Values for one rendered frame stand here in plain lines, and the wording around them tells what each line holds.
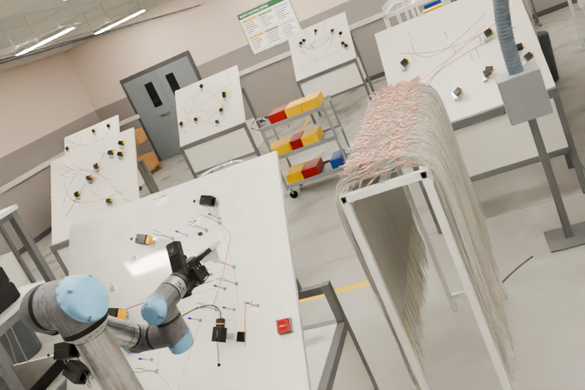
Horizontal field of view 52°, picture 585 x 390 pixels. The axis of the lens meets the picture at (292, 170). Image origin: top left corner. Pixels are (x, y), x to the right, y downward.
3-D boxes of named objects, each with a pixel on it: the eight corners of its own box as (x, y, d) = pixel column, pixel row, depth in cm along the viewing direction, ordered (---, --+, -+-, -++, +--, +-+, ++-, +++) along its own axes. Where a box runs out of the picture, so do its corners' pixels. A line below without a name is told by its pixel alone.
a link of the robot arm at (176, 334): (171, 343, 182) (154, 312, 179) (200, 337, 177) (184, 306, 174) (158, 359, 175) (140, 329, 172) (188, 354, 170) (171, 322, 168)
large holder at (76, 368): (81, 352, 271) (57, 350, 259) (105, 370, 262) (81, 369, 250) (74, 366, 271) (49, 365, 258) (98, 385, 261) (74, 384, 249)
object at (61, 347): (63, 349, 276) (39, 346, 264) (93, 342, 270) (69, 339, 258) (63, 364, 274) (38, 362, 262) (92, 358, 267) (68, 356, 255)
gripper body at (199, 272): (194, 280, 193) (176, 302, 183) (179, 258, 192) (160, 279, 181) (211, 273, 190) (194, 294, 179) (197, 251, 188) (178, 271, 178)
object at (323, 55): (373, 103, 1081) (339, 16, 1040) (314, 124, 1120) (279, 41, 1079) (377, 93, 1147) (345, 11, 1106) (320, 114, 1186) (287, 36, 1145)
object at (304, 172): (358, 164, 769) (326, 87, 742) (354, 178, 722) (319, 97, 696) (289, 188, 799) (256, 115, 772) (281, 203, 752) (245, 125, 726)
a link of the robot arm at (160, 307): (146, 331, 169) (132, 305, 167) (165, 308, 179) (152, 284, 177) (168, 326, 166) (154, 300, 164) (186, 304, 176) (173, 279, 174)
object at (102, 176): (175, 286, 637) (101, 147, 596) (87, 312, 674) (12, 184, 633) (198, 254, 703) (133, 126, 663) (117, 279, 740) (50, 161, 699)
